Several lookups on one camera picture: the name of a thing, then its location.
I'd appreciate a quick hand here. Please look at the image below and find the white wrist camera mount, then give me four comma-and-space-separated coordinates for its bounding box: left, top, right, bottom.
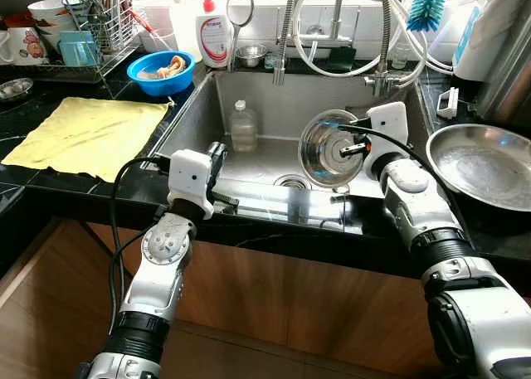
364, 101, 410, 182
168, 148, 219, 221

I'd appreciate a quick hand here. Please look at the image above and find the teal plastic cup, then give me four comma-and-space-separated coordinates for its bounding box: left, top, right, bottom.
57, 30, 101, 68

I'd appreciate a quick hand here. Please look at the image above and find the tall steel pot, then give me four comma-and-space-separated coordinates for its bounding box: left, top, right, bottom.
476, 0, 531, 128

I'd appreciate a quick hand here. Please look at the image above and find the dark green sponge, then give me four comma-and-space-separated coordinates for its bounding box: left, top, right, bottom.
324, 46, 358, 74

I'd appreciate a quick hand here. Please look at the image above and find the beige food piece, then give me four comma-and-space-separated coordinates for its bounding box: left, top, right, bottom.
137, 55, 188, 80

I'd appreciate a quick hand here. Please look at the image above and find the large steel pan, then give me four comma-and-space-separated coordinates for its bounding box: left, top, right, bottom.
424, 123, 531, 213

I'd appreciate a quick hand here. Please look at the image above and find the white container blue label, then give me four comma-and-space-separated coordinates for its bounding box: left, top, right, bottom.
451, 0, 520, 82

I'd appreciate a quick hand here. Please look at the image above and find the white cartoon print mug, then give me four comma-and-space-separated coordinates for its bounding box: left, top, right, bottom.
0, 26, 50, 67

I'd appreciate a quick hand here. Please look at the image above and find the round metal strainer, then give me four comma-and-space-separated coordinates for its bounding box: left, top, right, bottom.
225, 0, 256, 70

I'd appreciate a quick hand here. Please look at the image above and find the yellow cloth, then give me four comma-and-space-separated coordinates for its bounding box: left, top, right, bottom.
0, 96, 172, 184

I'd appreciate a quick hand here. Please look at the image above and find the white plastic clip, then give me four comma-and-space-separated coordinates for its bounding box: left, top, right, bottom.
435, 86, 460, 121

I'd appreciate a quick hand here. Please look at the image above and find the wood cabinet side panel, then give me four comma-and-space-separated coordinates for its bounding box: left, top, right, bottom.
0, 217, 117, 379

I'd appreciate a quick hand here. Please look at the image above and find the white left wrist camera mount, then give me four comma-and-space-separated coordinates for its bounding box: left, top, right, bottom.
168, 148, 219, 221

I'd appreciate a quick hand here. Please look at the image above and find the wire dish rack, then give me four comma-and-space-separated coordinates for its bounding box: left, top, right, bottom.
48, 0, 139, 83

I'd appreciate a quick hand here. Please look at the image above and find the small steel bowl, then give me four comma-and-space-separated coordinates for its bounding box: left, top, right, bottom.
234, 43, 269, 69

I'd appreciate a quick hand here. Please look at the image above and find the stainless steel sink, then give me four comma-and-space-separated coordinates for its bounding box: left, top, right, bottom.
153, 67, 434, 216

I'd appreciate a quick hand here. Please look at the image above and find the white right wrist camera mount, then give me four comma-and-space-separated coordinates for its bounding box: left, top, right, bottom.
364, 101, 410, 182

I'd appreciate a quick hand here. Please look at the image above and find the blue bottle brush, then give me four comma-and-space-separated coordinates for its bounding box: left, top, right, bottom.
406, 0, 451, 34

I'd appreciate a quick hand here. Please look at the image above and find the wood sink cabinet door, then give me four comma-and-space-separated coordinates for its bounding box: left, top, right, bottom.
83, 220, 454, 377

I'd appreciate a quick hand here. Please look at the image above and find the blue plastic bowl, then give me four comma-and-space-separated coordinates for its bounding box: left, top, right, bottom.
126, 50, 197, 97

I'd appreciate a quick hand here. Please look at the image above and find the white ceramic bowl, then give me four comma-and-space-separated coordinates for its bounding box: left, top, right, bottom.
27, 0, 72, 28

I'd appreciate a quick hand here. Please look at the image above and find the steel spring faucet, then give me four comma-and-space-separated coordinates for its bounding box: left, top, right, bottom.
364, 0, 400, 99
273, 0, 301, 86

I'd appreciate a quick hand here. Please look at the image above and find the white dish soap pump bottle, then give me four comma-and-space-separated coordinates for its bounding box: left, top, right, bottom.
195, 0, 234, 70

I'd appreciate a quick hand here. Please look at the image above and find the shiny steel bowl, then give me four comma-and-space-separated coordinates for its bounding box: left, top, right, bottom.
296, 109, 371, 190

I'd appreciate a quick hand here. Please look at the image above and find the small steel dish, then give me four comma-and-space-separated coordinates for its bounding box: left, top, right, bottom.
0, 77, 35, 107

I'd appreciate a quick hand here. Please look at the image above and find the clear plastic bottle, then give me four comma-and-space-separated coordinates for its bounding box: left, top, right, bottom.
228, 100, 261, 153

